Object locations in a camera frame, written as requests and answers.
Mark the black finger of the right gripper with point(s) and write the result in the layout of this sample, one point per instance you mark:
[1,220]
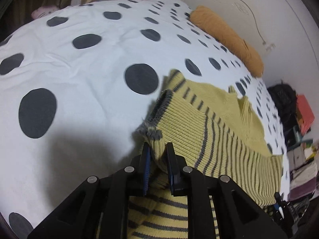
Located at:
[279,203]

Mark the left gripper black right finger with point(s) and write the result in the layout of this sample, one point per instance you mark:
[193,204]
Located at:
[175,164]

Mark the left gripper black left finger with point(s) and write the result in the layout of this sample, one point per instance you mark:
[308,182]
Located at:
[139,172]

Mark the yellow grey-striped knit sweater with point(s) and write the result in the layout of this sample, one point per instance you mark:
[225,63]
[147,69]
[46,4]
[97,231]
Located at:
[218,134]

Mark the white and purple bag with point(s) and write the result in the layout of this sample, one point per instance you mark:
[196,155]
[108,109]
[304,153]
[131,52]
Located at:
[303,181]

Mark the white storage drawer unit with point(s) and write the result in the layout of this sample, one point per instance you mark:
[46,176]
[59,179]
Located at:
[296,158]

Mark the black fluffy bag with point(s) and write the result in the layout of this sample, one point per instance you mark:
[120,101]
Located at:
[285,100]

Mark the white black-dotted bed cover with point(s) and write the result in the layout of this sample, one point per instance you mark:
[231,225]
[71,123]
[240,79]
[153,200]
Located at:
[77,84]

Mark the orange fuzzy pillow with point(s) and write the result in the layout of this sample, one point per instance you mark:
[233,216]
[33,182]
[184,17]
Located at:
[211,23]

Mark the pink plush toy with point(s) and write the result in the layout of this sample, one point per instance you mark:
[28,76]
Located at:
[43,11]

